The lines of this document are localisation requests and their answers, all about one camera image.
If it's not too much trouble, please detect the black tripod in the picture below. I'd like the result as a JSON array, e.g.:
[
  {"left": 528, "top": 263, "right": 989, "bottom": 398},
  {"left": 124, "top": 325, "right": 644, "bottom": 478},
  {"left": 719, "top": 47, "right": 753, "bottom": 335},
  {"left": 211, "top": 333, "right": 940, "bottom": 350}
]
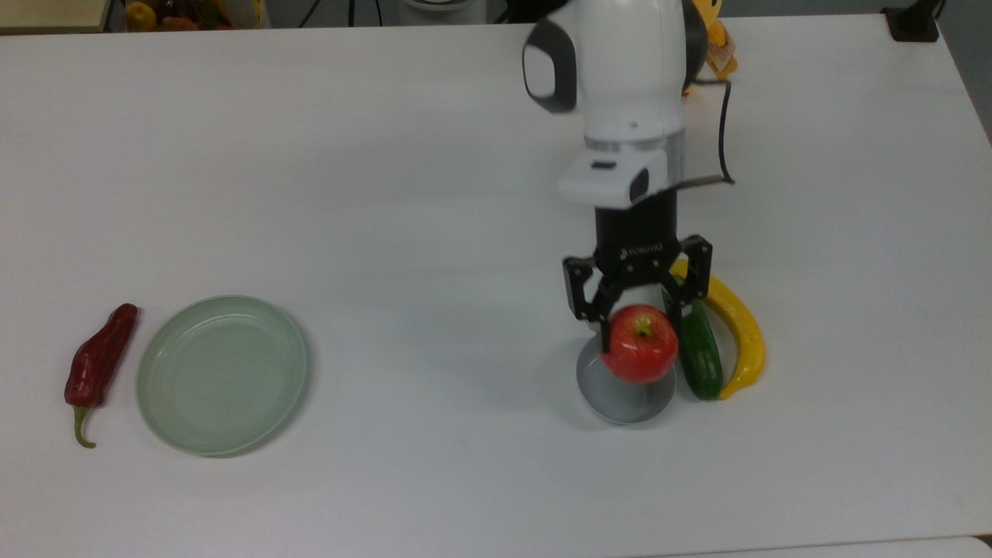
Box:
[{"left": 297, "top": 0, "right": 388, "bottom": 29}]

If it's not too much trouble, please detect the red apple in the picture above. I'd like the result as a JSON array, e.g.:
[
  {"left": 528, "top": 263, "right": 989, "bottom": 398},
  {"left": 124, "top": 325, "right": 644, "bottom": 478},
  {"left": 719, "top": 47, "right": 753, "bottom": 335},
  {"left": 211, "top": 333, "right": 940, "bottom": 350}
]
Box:
[{"left": 601, "top": 305, "right": 680, "bottom": 384}]

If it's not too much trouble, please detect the grey round bowl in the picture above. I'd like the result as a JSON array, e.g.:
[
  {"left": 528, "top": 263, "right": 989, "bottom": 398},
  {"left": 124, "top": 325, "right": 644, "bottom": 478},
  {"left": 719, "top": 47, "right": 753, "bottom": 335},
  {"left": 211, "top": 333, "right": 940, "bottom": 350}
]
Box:
[{"left": 576, "top": 329, "right": 677, "bottom": 425}]

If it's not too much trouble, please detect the red chili pepper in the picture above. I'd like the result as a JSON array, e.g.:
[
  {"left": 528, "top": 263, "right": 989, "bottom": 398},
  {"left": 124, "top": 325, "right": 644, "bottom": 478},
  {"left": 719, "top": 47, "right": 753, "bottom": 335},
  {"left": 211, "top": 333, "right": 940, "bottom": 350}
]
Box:
[{"left": 64, "top": 303, "right": 140, "bottom": 450}]

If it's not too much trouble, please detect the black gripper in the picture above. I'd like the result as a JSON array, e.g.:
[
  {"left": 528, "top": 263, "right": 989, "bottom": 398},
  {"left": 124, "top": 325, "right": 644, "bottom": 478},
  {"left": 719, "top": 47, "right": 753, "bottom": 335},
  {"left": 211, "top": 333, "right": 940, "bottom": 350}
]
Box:
[{"left": 563, "top": 190, "right": 714, "bottom": 353}]

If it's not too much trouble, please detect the black desk clamp base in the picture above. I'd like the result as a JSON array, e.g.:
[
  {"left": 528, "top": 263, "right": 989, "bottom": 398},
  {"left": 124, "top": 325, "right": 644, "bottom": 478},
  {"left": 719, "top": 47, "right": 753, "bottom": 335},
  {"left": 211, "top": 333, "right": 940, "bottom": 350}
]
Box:
[{"left": 882, "top": 0, "right": 946, "bottom": 43}]

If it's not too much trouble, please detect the beige cardboard box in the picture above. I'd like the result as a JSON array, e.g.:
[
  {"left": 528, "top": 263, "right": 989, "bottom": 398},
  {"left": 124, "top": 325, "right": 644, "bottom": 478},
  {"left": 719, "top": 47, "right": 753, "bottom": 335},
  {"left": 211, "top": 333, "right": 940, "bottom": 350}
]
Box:
[{"left": 0, "top": 0, "right": 109, "bottom": 33}]

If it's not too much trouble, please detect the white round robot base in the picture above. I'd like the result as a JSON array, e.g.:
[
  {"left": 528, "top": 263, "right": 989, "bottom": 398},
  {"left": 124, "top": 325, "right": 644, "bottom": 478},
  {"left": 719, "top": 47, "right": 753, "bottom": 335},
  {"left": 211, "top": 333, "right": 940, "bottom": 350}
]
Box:
[{"left": 399, "top": 0, "right": 487, "bottom": 24}]

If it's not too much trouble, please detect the bin of toy food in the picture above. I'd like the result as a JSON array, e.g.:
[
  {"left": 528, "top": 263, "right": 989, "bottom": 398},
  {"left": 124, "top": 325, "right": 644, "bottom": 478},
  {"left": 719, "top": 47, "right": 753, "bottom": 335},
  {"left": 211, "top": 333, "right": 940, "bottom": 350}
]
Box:
[{"left": 124, "top": 0, "right": 268, "bottom": 32}]

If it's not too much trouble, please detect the yellow plush toy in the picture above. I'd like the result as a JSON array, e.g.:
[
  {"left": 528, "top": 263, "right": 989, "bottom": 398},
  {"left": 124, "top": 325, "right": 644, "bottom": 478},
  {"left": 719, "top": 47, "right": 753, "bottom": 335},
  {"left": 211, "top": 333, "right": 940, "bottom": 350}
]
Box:
[{"left": 682, "top": 0, "right": 739, "bottom": 98}]

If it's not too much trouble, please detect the yellow banana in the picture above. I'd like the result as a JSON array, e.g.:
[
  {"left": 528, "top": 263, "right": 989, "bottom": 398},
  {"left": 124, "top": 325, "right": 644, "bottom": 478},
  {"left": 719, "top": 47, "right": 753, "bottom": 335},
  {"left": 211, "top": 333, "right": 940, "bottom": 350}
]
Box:
[{"left": 668, "top": 258, "right": 766, "bottom": 401}]

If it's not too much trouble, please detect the green cucumber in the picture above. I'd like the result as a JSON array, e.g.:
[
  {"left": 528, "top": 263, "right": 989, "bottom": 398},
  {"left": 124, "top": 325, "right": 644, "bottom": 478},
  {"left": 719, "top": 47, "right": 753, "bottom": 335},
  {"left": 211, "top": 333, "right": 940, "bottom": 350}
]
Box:
[{"left": 661, "top": 288, "right": 724, "bottom": 401}]

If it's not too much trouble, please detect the pale green plate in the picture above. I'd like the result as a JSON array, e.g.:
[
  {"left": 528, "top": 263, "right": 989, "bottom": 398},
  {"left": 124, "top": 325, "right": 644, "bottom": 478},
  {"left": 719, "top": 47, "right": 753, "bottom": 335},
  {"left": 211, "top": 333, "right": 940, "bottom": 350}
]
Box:
[{"left": 136, "top": 294, "right": 309, "bottom": 458}]

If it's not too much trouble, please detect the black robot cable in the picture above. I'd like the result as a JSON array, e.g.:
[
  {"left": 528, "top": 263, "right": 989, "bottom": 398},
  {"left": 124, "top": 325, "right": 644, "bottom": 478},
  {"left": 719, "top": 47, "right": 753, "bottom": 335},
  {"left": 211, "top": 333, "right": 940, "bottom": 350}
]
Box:
[{"left": 663, "top": 76, "right": 737, "bottom": 191}]

